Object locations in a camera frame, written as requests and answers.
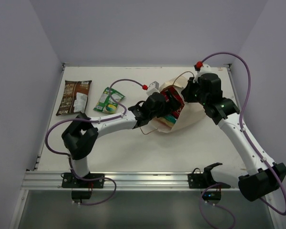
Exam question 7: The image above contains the red snack packet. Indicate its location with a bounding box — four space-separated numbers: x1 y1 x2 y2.
161 86 184 119

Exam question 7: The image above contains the teal snack packet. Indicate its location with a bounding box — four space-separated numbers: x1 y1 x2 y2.
164 114 177 124

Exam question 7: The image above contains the beige paper bag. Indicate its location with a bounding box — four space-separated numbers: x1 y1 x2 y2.
149 71 206 133

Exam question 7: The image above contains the green snack packet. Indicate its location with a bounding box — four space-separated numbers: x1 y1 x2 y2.
93 87 125 114

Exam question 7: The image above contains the brown candy packet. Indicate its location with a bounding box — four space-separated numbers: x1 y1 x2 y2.
56 80 92 116

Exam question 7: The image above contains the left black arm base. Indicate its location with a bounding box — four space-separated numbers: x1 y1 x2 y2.
61 172 104 189

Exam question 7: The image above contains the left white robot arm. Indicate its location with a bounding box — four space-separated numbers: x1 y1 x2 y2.
61 92 181 187

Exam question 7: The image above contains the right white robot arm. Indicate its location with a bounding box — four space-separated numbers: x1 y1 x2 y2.
181 73 286 201

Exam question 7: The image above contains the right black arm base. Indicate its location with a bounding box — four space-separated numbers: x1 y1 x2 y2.
187 162 237 189

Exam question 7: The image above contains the right black control box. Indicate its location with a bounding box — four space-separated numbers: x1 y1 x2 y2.
202 191 222 205

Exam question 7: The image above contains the black control box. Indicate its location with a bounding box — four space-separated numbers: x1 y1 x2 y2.
71 189 92 202
202 191 222 205

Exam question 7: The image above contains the left black control box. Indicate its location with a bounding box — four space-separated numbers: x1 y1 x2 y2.
71 189 92 202

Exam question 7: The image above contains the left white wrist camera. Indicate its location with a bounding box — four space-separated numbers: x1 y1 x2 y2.
146 81 159 96

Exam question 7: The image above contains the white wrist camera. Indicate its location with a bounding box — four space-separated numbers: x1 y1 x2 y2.
146 81 159 96
193 61 212 82

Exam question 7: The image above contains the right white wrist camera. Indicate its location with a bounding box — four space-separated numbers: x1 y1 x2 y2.
193 61 212 82

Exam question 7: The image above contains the aluminium front rail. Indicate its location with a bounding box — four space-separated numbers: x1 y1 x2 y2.
20 169 244 192

